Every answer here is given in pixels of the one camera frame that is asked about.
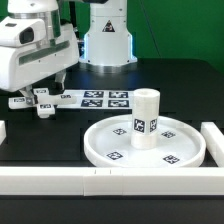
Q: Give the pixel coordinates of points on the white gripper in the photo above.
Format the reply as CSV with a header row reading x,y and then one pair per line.
x,y
23,66

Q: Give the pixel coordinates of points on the white cross-shaped table base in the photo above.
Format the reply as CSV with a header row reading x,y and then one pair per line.
x,y
43,102

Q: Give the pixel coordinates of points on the white round table top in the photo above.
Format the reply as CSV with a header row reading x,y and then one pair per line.
x,y
107,143

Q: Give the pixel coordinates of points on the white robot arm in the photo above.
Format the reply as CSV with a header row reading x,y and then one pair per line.
x,y
108,45

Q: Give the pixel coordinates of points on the white left fence bar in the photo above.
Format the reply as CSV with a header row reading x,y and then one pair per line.
x,y
2,131

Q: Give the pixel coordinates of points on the white fence bar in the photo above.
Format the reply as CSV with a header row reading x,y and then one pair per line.
x,y
111,181
2,131
215,142

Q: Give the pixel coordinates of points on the white marker sheet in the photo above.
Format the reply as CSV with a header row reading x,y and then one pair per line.
x,y
100,99

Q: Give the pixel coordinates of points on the white front fence bar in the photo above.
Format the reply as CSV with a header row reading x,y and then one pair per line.
x,y
111,181

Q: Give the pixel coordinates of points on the white right fence bar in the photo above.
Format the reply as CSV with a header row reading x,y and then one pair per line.
x,y
215,142

